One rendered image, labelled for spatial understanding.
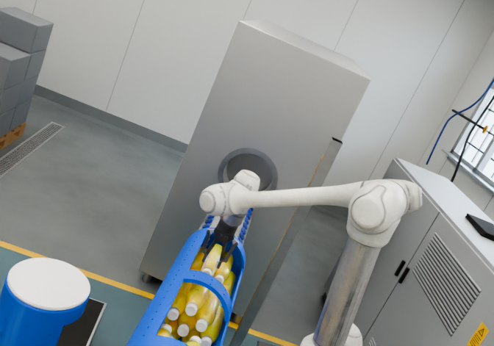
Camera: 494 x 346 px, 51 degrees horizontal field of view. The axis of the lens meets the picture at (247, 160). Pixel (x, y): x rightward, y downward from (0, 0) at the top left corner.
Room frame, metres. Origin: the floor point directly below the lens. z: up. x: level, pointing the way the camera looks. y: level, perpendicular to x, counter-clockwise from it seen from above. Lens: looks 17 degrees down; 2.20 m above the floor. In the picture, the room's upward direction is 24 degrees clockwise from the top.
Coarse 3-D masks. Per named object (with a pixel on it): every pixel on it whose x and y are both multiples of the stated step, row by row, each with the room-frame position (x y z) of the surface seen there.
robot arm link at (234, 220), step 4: (220, 216) 1.79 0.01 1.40; (224, 216) 1.77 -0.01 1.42; (228, 216) 1.76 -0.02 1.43; (232, 216) 1.76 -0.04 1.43; (236, 216) 1.76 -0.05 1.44; (240, 216) 1.77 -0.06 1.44; (244, 216) 1.79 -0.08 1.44; (224, 220) 1.76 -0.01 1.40; (228, 220) 1.76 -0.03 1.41; (232, 220) 1.76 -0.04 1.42; (236, 220) 1.76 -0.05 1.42; (240, 220) 1.78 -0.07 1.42; (228, 224) 1.77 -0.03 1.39; (232, 224) 1.76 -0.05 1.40; (236, 224) 1.77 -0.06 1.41; (240, 224) 1.79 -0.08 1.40
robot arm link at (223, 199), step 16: (208, 192) 1.60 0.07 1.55; (224, 192) 1.62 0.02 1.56; (240, 192) 1.63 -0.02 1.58; (256, 192) 1.62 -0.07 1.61; (272, 192) 1.63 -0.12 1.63; (288, 192) 1.63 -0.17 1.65; (304, 192) 1.64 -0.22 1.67; (320, 192) 1.65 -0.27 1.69; (336, 192) 1.64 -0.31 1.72; (352, 192) 1.61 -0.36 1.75; (208, 208) 1.58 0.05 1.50; (224, 208) 1.60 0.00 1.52; (240, 208) 1.62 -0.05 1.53
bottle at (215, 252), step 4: (216, 244) 1.98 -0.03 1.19; (212, 248) 1.94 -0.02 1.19; (216, 248) 1.94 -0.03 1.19; (220, 248) 1.96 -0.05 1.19; (212, 252) 1.90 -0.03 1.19; (216, 252) 1.91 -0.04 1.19; (220, 252) 1.93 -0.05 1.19; (212, 256) 1.87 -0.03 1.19; (216, 256) 1.88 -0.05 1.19; (220, 256) 1.91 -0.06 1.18; (208, 260) 1.84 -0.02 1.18; (212, 260) 1.84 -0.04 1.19; (216, 260) 1.86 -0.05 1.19; (208, 264) 1.82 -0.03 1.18; (212, 264) 1.82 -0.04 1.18; (204, 268) 1.80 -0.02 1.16; (212, 268) 1.82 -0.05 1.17; (216, 268) 1.83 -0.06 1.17
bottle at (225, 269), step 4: (228, 252) 2.04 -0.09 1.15; (224, 256) 1.99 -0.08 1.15; (232, 256) 2.04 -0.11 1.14; (228, 260) 1.97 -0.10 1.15; (232, 260) 2.01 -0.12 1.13; (224, 264) 1.92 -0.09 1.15; (228, 264) 1.94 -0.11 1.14; (220, 268) 1.89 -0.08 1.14; (224, 268) 1.90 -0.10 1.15; (228, 268) 1.92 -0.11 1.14; (216, 272) 1.88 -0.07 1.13; (220, 272) 1.87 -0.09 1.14; (224, 272) 1.88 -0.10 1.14; (228, 272) 1.90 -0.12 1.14; (224, 276) 1.87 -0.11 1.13; (228, 276) 1.89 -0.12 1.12; (224, 280) 1.87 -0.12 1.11
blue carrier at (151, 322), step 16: (192, 240) 1.94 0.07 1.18; (192, 256) 1.76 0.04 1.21; (240, 256) 2.05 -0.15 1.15; (176, 272) 1.66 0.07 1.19; (192, 272) 1.64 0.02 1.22; (240, 272) 2.03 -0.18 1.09; (160, 288) 1.59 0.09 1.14; (176, 288) 1.52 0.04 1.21; (208, 288) 1.59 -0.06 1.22; (224, 288) 1.65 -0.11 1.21; (160, 304) 1.43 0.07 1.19; (224, 304) 1.59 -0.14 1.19; (144, 320) 1.36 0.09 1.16; (160, 320) 1.33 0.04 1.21; (224, 320) 1.59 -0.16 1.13; (144, 336) 1.25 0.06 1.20; (160, 336) 1.24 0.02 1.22; (224, 336) 1.50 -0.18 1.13
